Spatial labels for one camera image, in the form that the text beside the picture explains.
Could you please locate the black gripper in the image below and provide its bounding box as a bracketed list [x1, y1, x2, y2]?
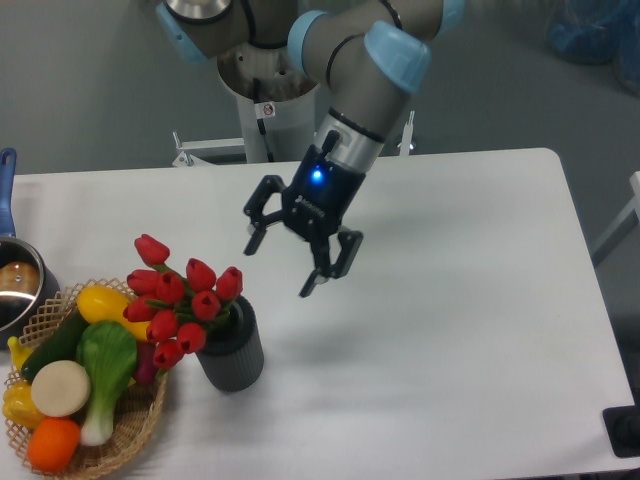
[242, 130, 367, 299]

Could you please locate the red tulip bouquet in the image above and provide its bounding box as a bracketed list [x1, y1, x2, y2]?
[123, 234, 244, 371]

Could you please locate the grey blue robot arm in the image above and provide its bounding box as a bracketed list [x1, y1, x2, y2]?
[156, 1, 465, 296]

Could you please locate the dark grey ribbed vase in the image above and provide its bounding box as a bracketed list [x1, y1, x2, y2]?
[196, 296, 264, 393]

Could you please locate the purple red radish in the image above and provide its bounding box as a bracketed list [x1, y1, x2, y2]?
[132, 342, 158, 386]

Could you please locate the yellow squash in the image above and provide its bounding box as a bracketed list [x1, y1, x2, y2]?
[76, 285, 148, 342]

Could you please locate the green bok choy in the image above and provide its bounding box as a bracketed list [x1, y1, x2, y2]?
[76, 320, 137, 447]

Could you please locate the woven wicker basket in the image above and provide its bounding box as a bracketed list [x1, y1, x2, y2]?
[1, 279, 167, 479]

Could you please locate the dark green cucumber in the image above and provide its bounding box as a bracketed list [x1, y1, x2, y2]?
[21, 310, 89, 382]

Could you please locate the yellow banana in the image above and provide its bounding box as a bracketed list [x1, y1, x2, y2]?
[7, 336, 33, 371]

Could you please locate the white furniture leg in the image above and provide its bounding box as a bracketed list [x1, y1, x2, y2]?
[591, 171, 639, 268]

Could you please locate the orange fruit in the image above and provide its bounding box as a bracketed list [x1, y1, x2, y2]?
[26, 417, 80, 473]

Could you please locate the yellow bell pepper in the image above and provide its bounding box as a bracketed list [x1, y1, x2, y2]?
[3, 380, 45, 430]

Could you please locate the blue plastic bag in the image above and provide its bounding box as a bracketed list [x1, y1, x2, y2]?
[545, 1, 639, 96]

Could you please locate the black device at table edge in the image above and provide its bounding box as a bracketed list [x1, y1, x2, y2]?
[602, 406, 639, 458]

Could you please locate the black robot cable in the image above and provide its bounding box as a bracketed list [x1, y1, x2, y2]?
[251, 77, 275, 163]

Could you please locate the blue handled saucepan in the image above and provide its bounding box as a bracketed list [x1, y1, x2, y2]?
[1, 147, 59, 351]

